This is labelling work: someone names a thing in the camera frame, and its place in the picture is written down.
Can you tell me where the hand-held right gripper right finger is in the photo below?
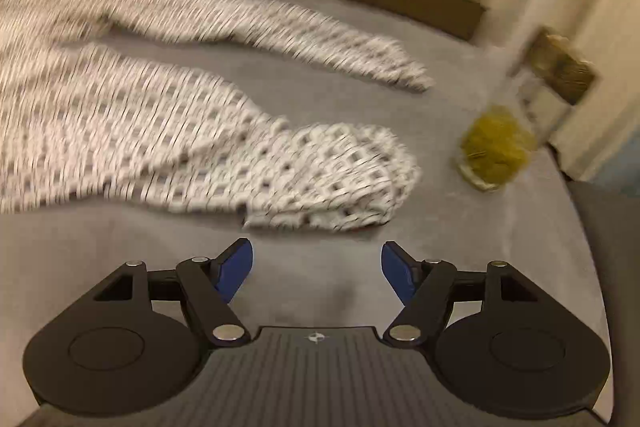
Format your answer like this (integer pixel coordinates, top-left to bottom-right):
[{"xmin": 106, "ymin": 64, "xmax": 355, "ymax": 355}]
[{"xmin": 380, "ymin": 241, "xmax": 540, "ymax": 350}]

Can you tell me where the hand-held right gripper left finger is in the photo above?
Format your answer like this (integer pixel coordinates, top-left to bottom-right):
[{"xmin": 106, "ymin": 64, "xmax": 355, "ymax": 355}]
[{"xmin": 93, "ymin": 237, "xmax": 254, "ymax": 349}]

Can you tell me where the white checkered shirt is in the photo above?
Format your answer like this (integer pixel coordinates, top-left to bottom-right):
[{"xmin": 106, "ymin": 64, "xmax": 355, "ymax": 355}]
[{"xmin": 0, "ymin": 0, "xmax": 435, "ymax": 234}]

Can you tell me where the yellow plastic bag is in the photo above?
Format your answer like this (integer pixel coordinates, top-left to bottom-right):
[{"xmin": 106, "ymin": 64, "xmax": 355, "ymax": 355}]
[{"xmin": 455, "ymin": 105, "xmax": 539, "ymax": 192}]

